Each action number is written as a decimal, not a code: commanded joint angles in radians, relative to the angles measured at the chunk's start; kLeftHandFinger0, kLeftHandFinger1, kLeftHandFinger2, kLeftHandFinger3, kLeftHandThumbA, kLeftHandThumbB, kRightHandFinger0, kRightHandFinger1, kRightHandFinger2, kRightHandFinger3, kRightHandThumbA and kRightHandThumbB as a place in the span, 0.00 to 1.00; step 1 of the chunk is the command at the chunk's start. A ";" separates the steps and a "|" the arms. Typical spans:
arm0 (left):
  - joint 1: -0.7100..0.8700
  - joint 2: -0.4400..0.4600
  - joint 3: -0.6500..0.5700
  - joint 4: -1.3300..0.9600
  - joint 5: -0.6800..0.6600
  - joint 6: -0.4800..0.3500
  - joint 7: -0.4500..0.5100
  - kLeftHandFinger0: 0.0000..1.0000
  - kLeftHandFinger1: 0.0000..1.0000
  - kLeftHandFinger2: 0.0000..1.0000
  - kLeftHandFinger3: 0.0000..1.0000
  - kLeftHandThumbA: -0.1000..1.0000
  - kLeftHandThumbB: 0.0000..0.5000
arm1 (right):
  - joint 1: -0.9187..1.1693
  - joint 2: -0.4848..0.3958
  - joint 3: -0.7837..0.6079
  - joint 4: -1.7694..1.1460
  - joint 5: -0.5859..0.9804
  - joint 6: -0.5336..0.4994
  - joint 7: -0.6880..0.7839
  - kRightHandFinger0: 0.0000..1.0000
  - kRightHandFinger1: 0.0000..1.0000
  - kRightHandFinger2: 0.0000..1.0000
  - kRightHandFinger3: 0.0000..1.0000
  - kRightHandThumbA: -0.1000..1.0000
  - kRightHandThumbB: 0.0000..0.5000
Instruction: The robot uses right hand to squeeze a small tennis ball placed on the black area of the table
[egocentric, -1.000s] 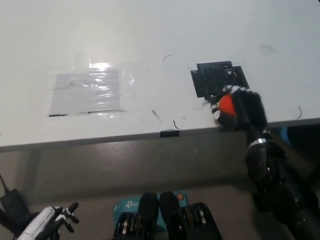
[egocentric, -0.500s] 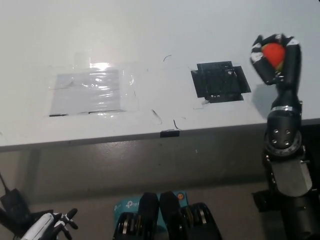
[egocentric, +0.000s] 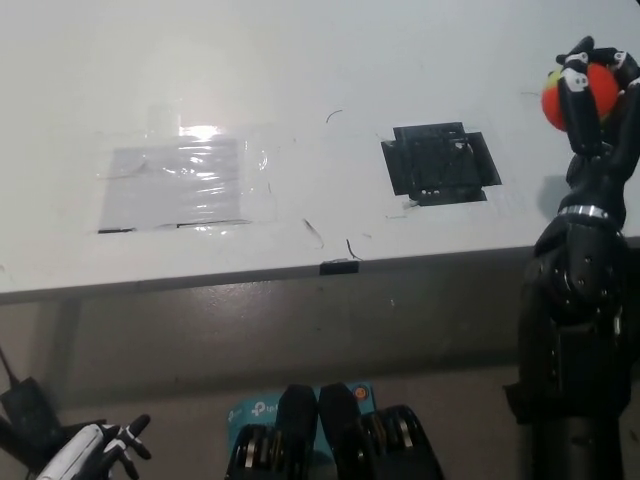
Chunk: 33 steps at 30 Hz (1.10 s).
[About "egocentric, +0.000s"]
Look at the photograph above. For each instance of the teal tp-link box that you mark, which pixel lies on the teal tp-link box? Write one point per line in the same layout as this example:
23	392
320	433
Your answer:
257	410

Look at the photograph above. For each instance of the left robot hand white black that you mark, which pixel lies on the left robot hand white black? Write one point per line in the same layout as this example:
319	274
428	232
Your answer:
82	445

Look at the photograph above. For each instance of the orange and yellow tennis ball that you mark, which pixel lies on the orange and yellow tennis ball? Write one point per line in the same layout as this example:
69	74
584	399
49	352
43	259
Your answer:
602	87

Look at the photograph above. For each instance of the black tape patch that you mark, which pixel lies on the black tape patch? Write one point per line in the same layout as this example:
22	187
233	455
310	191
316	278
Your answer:
440	165

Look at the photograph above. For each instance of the clear plastic taped sheet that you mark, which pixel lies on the clear plastic taped sheet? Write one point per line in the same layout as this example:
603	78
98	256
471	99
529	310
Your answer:
170	190

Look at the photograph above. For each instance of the small black tape strip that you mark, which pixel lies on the small black tape strip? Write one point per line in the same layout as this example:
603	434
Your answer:
340	267

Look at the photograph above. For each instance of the clear plastic film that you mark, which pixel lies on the clear plastic film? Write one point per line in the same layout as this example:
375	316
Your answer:
257	167

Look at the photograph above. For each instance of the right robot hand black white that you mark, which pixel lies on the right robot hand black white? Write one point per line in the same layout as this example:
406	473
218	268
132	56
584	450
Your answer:
597	185

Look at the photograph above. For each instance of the black power adapter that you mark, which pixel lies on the black power adapter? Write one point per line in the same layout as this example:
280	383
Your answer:
27	412

